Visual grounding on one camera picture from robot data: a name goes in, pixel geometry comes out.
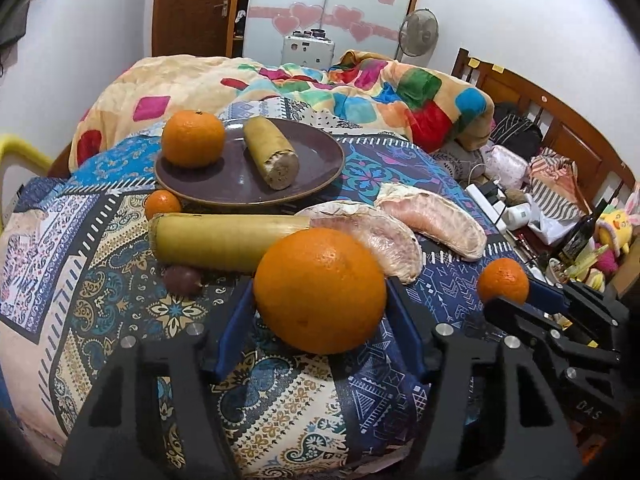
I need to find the dark purple plate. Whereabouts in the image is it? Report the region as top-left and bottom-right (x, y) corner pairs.
(153, 117), (347, 206)

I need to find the white electric heater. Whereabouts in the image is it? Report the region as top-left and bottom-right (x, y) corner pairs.
(281, 29), (336, 69)

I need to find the brown wooden door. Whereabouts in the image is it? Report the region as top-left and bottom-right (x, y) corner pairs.
(151, 0), (246, 58)

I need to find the wooden headboard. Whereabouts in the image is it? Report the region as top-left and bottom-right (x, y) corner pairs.
(452, 48), (637, 211)

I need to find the standing electric fan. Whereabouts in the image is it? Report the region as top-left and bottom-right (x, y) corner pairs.
(393, 8), (440, 63)

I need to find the yellow plush toy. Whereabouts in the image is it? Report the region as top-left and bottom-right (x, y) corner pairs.
(597, 195), (640, 256)

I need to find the short sugarcane piece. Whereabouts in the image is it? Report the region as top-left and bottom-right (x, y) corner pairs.
(243, 116), (300, 191)

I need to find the striped cloth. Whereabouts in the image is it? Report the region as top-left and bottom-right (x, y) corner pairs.
(527, 147), (591, 216)

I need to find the peeled pomelo segment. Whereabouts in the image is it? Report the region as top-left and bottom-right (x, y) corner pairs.
(375, 183), (488, 261)
(295, 200), (424, 285)

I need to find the blue patterned blanket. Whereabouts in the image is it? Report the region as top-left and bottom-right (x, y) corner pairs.
(0, 95), (506, 480)

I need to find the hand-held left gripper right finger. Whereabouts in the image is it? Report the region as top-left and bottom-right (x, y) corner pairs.
(384, 276), (585, 480)

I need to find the black striped bag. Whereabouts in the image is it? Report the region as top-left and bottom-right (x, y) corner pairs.
(491, 102), (545, 158)

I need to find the pink patterned pouch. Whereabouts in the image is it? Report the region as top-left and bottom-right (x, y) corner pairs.
(486, 144), (531, 188)

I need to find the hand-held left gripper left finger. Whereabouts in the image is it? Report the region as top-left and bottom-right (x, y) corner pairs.
(60, 276), (257, 480)

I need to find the long sugarcane piece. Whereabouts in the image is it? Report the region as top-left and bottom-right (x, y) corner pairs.
(148, 213), (312, 274)

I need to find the wardrobe with heart stickers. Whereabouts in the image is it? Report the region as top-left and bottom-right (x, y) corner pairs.
(242, 0), (426, 68)

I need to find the large orange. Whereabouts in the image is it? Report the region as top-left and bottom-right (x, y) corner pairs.
(253, 228), (388, 356)

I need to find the white power strip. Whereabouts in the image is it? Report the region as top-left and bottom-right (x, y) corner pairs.
(465, 180), (518, 221)

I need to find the medium orange with stem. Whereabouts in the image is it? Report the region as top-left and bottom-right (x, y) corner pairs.
(161, 109), (226, 169)

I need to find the small tangerine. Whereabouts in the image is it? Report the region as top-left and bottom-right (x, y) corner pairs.
(144, 190), (183, 221)
(476, 258), (530, 306)

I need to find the dark wine bottle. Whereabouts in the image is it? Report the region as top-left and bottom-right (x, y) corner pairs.
(557, 200), (607, 267)

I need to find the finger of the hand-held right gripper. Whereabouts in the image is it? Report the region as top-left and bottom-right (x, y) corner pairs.
(525, 278), (632, 333)
(482, 296), (622, 367)

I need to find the colourful patchwork quilt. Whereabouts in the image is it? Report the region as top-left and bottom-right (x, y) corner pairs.
(70, 50), (496, 173)

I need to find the dark passion fruit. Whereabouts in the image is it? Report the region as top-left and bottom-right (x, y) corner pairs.
(163, 265), (204, 297)

